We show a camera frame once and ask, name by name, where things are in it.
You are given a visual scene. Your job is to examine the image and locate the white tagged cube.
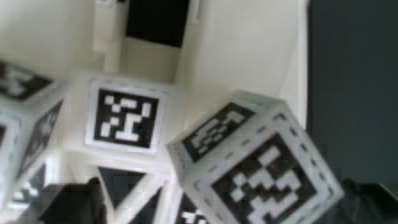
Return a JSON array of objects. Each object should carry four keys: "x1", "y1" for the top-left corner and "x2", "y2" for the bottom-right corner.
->
[
  {"x1": 168, "y1": 90, "x2": 343, "y2": 224},
  {"x1": 0, "y1": 59, "x2": 68, "y2": 208}
]

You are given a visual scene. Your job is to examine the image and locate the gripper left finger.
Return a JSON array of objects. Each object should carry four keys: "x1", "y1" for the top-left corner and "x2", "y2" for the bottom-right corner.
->
[{"x1": 38, "y1": 178, "x2": 109, "y2": 224}]

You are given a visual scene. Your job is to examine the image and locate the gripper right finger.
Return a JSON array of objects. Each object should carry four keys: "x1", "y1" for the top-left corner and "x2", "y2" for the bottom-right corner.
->
[{"x1": 335, "y1": 179, "x2": 398, "y2": 224}]

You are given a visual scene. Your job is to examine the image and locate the white chair back frame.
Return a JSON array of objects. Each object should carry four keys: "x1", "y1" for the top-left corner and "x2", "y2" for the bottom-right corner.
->
[{"x1": 0, "y1": 0, "x2": 312, "y2": 224}]

